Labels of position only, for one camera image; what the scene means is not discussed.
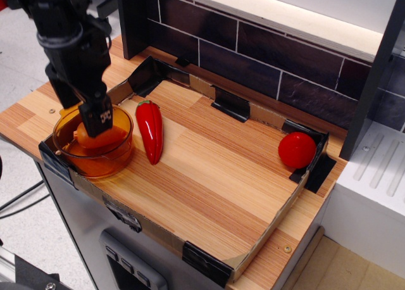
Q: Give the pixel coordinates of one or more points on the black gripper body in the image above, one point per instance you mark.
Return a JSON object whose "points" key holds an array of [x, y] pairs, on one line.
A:
{"points": [[78, 52]]}

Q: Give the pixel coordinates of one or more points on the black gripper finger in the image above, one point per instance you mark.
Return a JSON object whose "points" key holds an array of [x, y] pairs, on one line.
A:
{"points": [[97, 115], [65, 93]]}

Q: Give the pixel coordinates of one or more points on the orange toy carrot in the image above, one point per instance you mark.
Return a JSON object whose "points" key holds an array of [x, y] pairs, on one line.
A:
{"points": [[115, 135]]}

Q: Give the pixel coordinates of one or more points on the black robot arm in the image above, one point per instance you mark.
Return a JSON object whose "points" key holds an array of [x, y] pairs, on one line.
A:
{"points": [[62, 9]]}

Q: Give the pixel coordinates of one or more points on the orange transparent plastic pot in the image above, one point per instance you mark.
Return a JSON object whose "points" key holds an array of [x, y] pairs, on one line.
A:
{"points": [[93, 163]]}

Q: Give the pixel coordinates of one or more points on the cardboard fence with black tape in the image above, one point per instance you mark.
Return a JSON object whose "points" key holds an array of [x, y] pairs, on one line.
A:
{"points": [[219, 210]]}

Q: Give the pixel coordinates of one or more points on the red toy pepper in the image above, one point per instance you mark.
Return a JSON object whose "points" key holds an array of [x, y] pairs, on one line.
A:
{"points": [[150, 124]]}

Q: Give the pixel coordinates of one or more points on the black office chair base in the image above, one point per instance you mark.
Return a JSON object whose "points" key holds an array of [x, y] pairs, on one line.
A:
{"points": [[103, 8]]}

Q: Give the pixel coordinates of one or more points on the grey control panel with buttons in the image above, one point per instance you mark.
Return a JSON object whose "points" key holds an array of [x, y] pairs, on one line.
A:
{"points": [[129, 271]]}

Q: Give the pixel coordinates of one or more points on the red toy tomato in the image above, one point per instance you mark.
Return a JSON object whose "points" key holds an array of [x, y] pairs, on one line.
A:
{"points": [[297, 150]]}

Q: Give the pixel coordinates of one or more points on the white toy sink counter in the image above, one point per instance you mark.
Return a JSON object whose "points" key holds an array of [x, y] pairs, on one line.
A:
{"points": [[365, 213]]}

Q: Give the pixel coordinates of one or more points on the dark grey left post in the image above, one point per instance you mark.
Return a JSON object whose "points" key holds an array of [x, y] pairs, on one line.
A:
{"points": [[134, 29]]}

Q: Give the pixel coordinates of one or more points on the dark grey upright post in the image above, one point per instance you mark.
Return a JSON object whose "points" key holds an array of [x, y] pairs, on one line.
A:
{"points": [[388, 52]]}

